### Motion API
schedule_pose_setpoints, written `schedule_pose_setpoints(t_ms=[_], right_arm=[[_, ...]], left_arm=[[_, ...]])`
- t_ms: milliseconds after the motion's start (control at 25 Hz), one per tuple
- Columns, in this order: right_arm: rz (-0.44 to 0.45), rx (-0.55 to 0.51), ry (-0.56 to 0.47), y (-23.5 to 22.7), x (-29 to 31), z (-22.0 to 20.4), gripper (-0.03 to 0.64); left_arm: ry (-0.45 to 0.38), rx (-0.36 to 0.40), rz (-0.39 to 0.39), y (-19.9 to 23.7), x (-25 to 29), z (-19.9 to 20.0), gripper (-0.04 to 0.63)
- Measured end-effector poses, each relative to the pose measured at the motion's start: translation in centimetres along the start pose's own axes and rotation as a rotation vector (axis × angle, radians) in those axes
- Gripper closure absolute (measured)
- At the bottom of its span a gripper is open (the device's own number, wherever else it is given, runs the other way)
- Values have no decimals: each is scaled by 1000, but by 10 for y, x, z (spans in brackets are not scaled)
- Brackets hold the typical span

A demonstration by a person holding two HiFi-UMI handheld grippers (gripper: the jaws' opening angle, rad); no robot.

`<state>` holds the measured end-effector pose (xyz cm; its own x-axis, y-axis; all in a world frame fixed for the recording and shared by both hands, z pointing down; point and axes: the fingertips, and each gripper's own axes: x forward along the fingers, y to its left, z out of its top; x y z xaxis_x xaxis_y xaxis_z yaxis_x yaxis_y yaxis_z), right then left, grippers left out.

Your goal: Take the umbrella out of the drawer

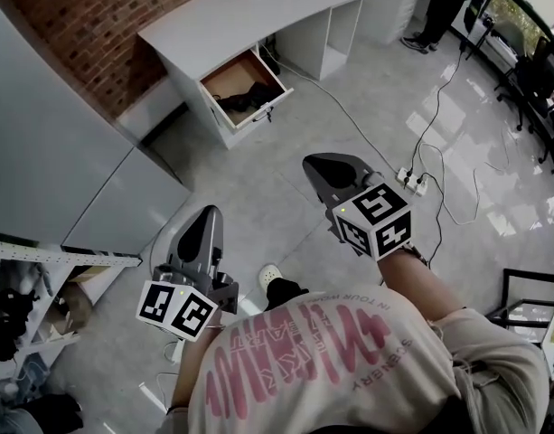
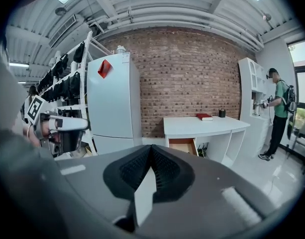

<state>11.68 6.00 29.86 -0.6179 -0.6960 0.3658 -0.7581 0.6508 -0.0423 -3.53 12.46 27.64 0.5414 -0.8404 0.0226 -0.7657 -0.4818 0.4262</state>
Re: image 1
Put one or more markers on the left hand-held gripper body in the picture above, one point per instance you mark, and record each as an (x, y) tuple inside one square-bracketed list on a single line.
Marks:
[(177, 308)]

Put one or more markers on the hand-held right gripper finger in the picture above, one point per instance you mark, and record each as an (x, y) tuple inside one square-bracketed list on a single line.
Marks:
[(333, 172)]

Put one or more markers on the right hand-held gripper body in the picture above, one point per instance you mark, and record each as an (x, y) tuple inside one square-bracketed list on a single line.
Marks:
[(376, 219)]

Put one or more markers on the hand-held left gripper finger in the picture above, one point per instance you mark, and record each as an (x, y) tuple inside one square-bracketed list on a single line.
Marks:
[(200, 242)]

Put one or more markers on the black object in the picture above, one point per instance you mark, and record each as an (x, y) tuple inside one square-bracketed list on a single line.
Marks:
[(258, 95)]

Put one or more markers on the white drawer with brown inside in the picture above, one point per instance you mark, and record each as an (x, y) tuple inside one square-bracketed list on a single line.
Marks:
[(240, 72)]

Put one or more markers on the person's right forearm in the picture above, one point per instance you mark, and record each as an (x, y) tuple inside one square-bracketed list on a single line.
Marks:
[(412, 283)]

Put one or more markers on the person's left forearm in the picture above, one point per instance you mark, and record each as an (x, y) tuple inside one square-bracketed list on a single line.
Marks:
[(190, 369)]

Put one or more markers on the white desk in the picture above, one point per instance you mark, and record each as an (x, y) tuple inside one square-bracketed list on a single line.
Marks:
[(258, 21)]

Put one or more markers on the white power strip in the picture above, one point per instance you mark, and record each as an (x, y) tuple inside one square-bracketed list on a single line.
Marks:
[(412, 183)]

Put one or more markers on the person's white clog shoe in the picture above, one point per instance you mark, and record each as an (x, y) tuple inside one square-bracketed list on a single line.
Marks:
[(267, 276)]

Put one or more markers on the brown cardboard box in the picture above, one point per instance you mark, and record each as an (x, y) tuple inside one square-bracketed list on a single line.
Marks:
[(89, 271)]

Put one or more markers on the person's black trousers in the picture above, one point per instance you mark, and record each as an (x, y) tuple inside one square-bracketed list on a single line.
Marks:
[(283, 292)]

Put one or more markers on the clear plastic bag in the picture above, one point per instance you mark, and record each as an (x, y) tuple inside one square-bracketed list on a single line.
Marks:
[(75, 308)]

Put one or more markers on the white metal shelf rack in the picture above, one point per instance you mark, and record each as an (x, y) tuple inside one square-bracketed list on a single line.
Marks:
[(55, 257)]

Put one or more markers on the person's cream printed t-shirt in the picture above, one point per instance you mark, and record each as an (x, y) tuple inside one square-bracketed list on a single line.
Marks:
[(394, 378)]

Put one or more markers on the white bookcase cabinet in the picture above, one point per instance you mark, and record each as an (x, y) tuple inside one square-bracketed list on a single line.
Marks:
[(385, 7)]

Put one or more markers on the black office chair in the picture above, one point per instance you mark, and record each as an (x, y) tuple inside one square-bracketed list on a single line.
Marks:
[(534, 79), (552, 138)]

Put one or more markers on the black framed window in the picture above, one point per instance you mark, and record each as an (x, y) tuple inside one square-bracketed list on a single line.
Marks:
[(529, 7)]

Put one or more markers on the black metal table frame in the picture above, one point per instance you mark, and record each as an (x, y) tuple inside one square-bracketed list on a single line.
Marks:
[(529, 273)]

